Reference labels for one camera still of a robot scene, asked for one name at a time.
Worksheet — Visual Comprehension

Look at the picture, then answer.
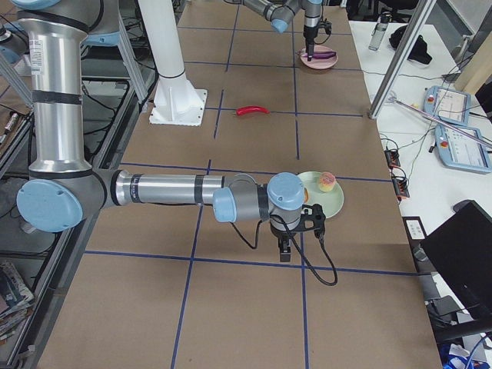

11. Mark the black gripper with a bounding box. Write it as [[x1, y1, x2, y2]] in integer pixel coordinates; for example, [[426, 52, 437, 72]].
[[270, 214, 304, 263], [303, 24, 318, 57]]

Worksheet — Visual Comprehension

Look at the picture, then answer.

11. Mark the purple eggplant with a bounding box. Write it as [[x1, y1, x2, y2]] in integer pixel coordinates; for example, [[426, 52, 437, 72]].
[[300, 50, 337, 61]]

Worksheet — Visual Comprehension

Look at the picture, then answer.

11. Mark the pink peach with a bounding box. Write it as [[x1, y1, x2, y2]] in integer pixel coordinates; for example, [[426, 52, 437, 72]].
[[317, 172, 337, 192]]

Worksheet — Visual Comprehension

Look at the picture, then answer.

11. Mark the red chili pepper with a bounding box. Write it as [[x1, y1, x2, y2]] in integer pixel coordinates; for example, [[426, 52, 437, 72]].
[[235, 105, 270, 116]]

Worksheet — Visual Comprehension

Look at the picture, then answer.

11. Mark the pink plate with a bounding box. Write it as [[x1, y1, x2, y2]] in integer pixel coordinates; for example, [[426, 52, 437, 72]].
[[298, 45, 338, 70]]

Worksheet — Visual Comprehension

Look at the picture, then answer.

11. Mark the clear water bottle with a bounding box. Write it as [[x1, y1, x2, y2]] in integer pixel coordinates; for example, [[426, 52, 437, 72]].
[[368, 12, 392, 51]]

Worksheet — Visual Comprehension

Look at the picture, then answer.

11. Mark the green plate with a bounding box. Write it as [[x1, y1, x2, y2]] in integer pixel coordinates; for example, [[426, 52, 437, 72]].
[[298, 171, 344, 218]]

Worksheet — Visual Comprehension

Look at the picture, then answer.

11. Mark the metal grabber stick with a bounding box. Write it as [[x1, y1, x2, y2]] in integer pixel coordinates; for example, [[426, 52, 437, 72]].
[[385, 95, 491, 149]]

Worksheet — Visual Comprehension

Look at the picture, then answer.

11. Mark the black bag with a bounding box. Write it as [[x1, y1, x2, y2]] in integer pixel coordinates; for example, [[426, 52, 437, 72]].
[[388, 23, 435, 66]]

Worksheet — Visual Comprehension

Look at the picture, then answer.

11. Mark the upper teach pendant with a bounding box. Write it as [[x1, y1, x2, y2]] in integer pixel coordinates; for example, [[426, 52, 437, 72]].
[[423, 85, 471, 127]]

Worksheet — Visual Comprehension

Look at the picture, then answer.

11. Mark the teach pendant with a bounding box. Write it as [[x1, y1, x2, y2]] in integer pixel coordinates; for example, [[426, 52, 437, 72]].
[[434, 125, 491, 173], [423, 85, 471, 127]]

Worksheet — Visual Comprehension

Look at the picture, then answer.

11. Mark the black laptop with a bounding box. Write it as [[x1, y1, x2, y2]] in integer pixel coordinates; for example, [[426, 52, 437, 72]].
[[421, 201, 491, 319]]

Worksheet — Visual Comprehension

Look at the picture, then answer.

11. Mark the lower teach pendant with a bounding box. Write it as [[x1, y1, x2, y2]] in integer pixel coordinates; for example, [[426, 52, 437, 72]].
[[434, 125, 491, 173]]

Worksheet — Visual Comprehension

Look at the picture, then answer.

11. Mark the stack of books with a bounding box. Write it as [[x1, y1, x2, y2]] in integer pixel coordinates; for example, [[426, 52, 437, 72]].
[[1, 260, 35, 344]]

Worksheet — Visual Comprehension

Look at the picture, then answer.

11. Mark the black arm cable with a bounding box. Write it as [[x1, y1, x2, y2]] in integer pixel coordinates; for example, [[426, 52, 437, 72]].
[[230, 203, 339, 287], [317, 18, 333, 45]]

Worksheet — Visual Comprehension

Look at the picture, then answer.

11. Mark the aluminium frame post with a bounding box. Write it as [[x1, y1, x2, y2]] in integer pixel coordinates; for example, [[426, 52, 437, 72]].
[[368, 0, 437, 120]]

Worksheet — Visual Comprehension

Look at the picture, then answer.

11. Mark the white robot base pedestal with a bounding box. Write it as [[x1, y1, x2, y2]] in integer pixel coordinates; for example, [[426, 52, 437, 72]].
[[138, 0, 208, 126]]

